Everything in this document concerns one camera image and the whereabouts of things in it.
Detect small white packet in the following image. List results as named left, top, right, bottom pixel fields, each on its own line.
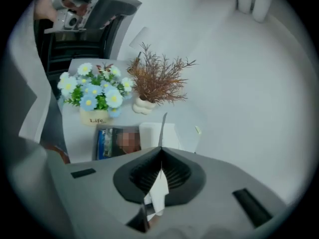
left=144, top=112, right=169, bottom=218

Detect dark cover magazine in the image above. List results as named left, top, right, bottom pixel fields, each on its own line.
left=93, top=124, right=142, bottom=161

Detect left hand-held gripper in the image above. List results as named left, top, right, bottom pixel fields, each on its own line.
left=43, top=0, right=127, bottom=33

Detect black chair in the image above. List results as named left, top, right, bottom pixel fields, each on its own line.
left=34, top=0, right=143, bottom=75

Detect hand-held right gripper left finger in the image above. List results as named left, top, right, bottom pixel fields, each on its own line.
left=113, top=146, right=162, bottom=205

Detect person's left forearm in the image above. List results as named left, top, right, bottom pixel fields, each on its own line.
left=33, top=0, right=58, bottom=21

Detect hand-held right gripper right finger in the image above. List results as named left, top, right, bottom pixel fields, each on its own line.
left=161, top=146, right=207, bottom=207

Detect blue white flowers in pot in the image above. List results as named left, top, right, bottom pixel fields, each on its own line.
left=57, top=62, right=134, bottom=127

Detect brown plant in white vase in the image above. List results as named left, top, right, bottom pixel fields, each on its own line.
left=127, top=42, right=198, bottom=115

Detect white cylindrical legs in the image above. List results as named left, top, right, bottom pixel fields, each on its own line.
left=236, top=0, right=273, bottom=23

